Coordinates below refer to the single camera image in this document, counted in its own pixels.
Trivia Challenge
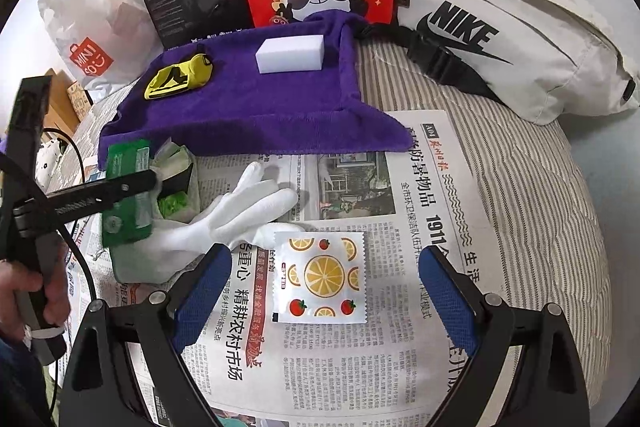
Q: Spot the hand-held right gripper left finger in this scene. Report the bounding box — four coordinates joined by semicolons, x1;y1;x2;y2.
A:
59;243;233;427

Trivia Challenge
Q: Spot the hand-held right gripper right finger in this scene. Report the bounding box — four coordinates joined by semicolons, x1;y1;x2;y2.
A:
418;244;591;427

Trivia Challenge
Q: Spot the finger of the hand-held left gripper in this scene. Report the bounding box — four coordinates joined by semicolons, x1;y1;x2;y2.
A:
159;167;195;198
12;170;162;222

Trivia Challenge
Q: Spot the light green tissue pack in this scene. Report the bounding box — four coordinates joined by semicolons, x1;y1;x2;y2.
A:
150;137;201;223

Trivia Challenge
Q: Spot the dark green wipes packet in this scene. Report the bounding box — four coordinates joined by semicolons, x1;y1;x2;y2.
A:
102;138;161;248

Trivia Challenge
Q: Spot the white glove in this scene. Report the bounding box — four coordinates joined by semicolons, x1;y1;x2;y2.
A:
112;161;311;285

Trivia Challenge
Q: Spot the orange print sachet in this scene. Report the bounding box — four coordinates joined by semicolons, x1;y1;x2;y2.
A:
272;231;366;324

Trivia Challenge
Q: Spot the purple towel tray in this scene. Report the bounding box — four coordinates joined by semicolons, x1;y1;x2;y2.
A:
97;9;408;170

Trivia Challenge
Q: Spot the person's left hand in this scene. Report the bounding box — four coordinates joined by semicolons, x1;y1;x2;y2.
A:
0;247;72;333

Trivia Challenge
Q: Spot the patterned cardboard box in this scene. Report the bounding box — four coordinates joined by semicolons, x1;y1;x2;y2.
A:
67;82;94;118

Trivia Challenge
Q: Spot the yellow black pouch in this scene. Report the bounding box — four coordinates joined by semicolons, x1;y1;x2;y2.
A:
144;53;213;100

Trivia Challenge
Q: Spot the newspaper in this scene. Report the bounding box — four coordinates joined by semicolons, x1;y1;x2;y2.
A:
65;84;506;427

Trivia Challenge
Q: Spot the white plastic shopping bag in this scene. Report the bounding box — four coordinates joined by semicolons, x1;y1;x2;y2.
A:
37;0;163;95

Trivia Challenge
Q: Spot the white sponge block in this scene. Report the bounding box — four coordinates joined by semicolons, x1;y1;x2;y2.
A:
255;34;325;75

